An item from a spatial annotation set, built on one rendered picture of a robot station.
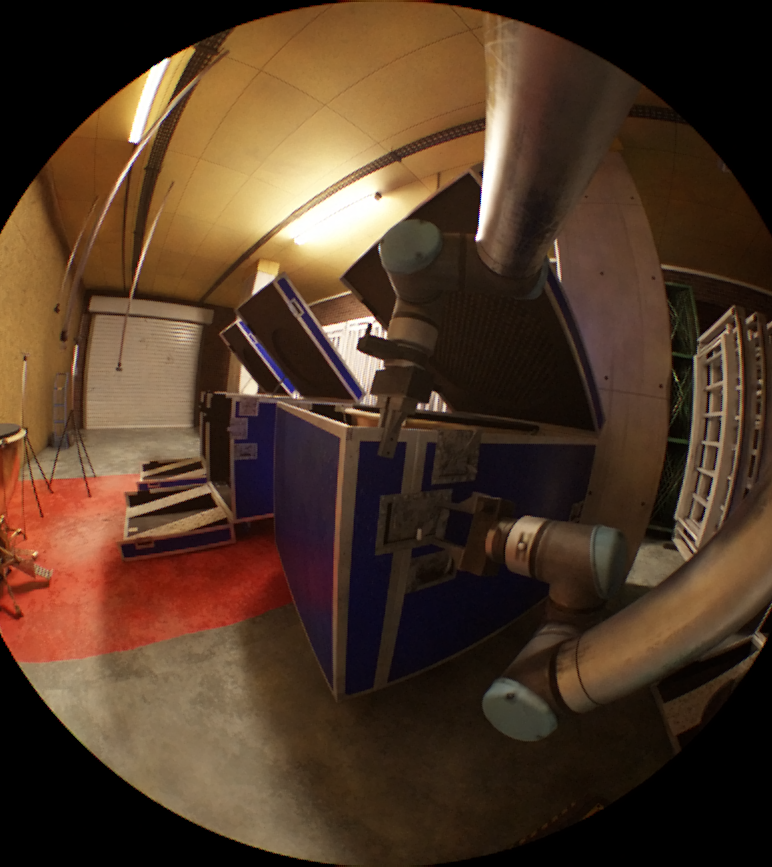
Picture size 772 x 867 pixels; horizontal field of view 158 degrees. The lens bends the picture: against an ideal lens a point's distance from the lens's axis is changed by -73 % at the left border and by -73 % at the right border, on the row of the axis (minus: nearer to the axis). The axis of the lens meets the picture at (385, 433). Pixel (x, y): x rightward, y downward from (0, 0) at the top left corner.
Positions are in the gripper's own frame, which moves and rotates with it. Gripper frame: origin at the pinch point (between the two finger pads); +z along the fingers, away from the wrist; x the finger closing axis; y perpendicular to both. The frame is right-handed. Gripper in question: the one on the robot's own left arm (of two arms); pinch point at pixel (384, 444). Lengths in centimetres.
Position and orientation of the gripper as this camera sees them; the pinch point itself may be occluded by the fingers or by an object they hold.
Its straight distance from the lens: 49.1
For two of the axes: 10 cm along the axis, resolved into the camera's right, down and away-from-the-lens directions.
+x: -4.7, -1.5, 8.7
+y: 8.4, 2.0, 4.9
